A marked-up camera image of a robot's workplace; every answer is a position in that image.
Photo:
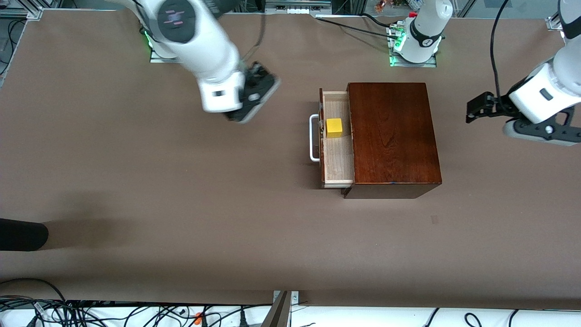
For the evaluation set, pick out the yellow cube block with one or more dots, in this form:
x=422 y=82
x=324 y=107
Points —
x=334 y=128

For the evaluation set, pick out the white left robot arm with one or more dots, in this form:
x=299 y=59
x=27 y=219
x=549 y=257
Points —
x=424 y=27

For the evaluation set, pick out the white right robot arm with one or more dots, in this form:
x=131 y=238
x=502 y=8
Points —
x=199 y=45

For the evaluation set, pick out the dark brown wooden cabinet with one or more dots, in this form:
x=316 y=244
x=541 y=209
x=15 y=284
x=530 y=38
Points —
x=395 y=136

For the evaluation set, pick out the white power strip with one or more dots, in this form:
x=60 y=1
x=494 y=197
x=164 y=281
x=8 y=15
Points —
x=299 y=10

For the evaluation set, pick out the black rounded cylinder object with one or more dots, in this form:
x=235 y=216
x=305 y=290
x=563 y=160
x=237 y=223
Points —
x=20 y=235

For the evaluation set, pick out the aluminium arm base plate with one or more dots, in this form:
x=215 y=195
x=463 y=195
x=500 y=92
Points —
x=431 y=63
x=156 y=58

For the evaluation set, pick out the aluminium corner bracket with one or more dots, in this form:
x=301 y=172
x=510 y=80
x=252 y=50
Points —
x=554 y=23

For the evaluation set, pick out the small metal bracket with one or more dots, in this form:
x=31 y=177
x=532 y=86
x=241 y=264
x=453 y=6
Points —
x=295 y=297

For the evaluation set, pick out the aluminium frame post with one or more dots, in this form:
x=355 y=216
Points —
x=279 y=315

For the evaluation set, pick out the aluminium frame rail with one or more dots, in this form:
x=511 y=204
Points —
x=18 y=12

